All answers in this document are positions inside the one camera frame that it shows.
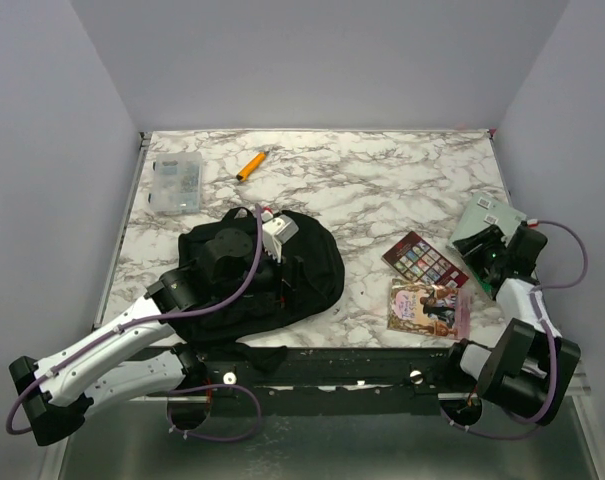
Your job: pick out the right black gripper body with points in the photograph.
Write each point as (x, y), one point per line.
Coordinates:
(493, 252)

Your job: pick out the illustrated storybook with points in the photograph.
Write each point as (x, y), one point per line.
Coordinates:
(431, 310)

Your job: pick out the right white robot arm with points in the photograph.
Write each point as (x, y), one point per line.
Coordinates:
(528, 371)

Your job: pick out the black student backpack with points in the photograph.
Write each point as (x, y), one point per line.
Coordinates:
(246, 278)

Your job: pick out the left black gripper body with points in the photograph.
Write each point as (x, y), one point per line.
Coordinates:
(270, 280)

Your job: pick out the orange utility knife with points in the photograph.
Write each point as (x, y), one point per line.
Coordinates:
(251, 166)

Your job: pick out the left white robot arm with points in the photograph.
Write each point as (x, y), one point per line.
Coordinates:
(56, 393)

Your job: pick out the pale green book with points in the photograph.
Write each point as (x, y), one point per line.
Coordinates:
(482, 211)

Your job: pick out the clear plastic organizer box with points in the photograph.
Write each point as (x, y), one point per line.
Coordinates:
(176, 184)

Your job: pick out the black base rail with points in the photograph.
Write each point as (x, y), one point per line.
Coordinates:
(288, 381)

